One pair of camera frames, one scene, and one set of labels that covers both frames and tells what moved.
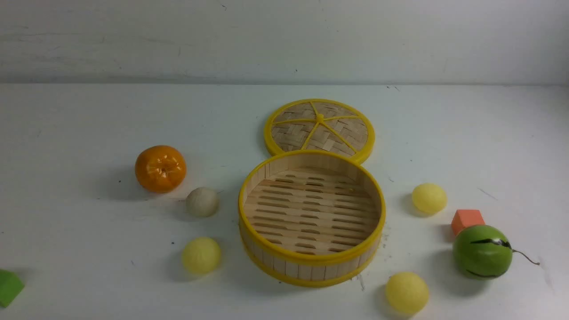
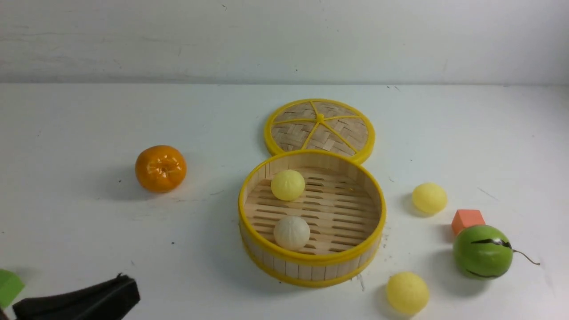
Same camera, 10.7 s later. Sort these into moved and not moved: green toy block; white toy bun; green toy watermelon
Moved: white toy bun
Not moved: green toy watermelon; green toy block
